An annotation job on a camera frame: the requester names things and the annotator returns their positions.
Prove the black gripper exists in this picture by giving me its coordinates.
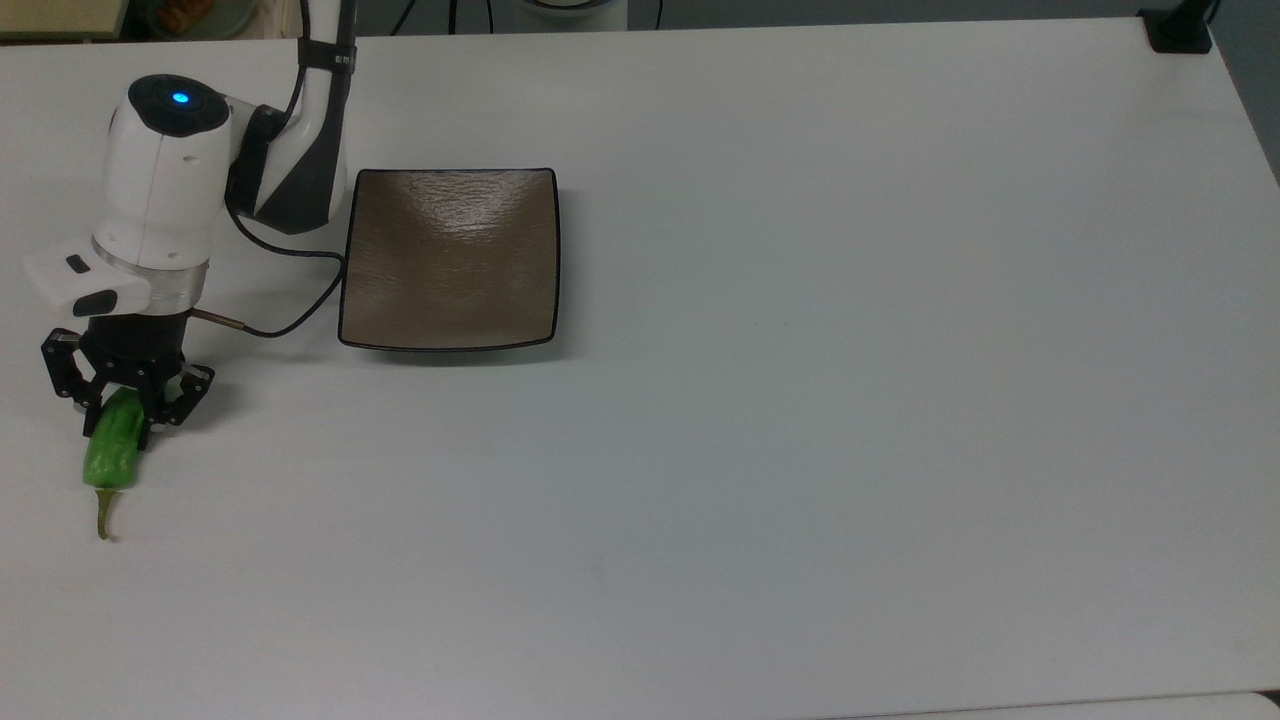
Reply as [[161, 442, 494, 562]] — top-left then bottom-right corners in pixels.
[[40, 312, 217, 452]]

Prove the green chili pepper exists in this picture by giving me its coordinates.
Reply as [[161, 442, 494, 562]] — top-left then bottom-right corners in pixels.
[[82, 388, 146, 542]]

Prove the square brown ceramic plate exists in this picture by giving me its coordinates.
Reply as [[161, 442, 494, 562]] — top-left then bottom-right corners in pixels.
[[337, 167, 562, 354]]

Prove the beige board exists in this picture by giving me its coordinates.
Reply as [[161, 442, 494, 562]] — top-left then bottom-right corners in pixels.
[[0, 0, 131, 43]]

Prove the pale green dish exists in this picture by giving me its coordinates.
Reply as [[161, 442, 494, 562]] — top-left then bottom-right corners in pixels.
[[148, 0, 259, 39]]

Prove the cream cloth bag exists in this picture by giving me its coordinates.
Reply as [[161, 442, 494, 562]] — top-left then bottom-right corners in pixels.
[[252, 0, 306, 39]]

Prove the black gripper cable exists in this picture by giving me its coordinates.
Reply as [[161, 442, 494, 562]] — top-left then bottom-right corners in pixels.
[[190, 0, 349, 339]]

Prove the black clamp mount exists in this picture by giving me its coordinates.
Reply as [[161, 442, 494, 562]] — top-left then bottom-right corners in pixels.
[[1138, 0, 1223, 55]]

